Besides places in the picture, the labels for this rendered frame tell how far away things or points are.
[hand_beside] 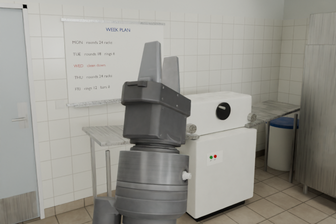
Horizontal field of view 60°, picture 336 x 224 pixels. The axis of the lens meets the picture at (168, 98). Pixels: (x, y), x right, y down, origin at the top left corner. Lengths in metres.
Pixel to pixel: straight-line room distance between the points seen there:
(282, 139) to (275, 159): 0.32
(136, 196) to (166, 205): 0.03
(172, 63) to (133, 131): 0.13
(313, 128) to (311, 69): 0.64
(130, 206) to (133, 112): 0.10
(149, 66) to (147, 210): 0.17
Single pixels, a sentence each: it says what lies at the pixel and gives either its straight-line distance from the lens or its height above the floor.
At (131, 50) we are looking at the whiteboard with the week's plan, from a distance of 3.22.
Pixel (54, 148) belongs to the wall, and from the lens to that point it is 3.15.
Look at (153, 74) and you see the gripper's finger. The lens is 0.36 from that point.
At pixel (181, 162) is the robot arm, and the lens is 0.35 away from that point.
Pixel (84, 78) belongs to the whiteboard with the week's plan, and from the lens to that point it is 3.06.
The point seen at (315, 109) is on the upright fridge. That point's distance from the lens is 3.48.
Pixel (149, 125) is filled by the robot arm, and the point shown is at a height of 1.64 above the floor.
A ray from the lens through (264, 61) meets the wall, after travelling 4.58.
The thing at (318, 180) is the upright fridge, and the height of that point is 0.28.
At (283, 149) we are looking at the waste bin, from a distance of 4.34.
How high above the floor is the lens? 1.73
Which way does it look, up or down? 10 degrees down
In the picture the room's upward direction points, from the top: straight up
